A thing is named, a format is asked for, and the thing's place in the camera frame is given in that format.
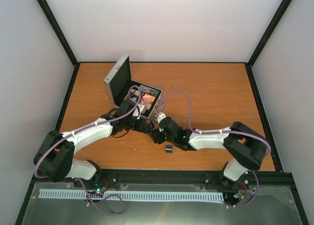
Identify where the black chip stack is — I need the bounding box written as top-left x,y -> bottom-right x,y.
165,145 -> 174,153

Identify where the blue white chip stack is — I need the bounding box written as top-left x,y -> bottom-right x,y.
140,85 -> 151,94

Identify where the aluminium poker case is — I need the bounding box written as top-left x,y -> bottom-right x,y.
104,54 -> 163,119

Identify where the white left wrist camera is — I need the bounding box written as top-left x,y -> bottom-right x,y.
132,104 -> 147,119

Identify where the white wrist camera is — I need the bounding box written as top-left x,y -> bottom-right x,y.
132,104 -> 147,119
155,112 -> 167,123

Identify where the black enclosure frame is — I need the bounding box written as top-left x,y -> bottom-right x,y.
14,0 -> 310,225

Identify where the red card deck box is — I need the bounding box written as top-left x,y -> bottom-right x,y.
141,94 -> 156,105

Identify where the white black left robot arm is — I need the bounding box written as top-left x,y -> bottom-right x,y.
33,100 -> 154,187

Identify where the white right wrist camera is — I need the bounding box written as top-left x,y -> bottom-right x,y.
155,112 -> 167,123

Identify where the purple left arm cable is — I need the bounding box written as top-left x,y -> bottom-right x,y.
33,85 -> 142,215

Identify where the light blue cable duct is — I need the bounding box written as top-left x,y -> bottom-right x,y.
38,189 -> 224,203

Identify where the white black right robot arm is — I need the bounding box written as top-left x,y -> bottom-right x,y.
150,113 -> 271,184

